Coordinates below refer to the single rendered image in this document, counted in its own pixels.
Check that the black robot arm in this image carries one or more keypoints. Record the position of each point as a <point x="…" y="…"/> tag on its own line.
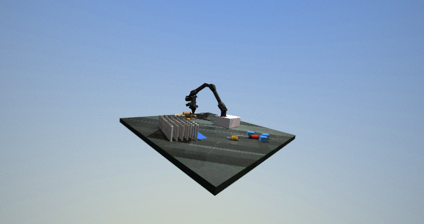
<point x="192" y="97"/>

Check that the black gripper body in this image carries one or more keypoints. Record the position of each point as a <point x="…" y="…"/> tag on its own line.
<point x="193" y="105"/>

